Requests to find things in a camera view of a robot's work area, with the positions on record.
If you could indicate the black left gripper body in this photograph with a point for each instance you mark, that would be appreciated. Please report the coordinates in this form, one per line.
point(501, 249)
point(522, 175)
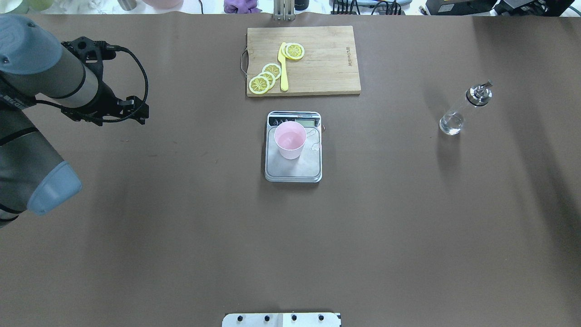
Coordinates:
point(107, 98)

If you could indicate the pink plastic cup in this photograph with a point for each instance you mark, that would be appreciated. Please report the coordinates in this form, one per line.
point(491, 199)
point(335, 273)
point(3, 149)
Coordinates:
point(290, 138)

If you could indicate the glass sauce bottle metal spout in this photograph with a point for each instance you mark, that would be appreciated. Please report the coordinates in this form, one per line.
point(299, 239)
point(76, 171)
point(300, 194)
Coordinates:
point(475, 98)

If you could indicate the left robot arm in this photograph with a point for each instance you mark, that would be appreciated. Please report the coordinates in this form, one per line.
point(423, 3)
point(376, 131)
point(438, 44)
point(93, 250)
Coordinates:
point(38, 69)

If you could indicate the digital kitchen scale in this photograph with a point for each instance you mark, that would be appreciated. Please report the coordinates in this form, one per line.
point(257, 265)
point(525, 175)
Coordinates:
point(306, 167)

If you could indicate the pink bowl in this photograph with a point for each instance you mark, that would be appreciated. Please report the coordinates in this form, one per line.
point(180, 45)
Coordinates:
point(163, 4)

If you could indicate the brown table mat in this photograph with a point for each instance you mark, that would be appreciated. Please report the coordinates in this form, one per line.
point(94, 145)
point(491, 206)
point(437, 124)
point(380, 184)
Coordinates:
point(176, 224)

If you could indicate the lemon slice middle left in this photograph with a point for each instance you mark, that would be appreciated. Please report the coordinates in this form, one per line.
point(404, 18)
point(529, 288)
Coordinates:
point(271, 78)

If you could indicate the lemon slice upper left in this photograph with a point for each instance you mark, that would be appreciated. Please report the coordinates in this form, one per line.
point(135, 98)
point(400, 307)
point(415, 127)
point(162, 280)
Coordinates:
point(274, 69)

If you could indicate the yellow plastic knife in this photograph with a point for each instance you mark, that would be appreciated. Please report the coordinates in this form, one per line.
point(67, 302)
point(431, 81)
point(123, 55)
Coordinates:
point(284, 85)

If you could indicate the wooden cutting board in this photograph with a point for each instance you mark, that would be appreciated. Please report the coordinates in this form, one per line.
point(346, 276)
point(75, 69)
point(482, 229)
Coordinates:
point(329, 66)

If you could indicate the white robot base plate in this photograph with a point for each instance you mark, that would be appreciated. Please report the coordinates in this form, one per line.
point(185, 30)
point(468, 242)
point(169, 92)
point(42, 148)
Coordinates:
point(283, 319)

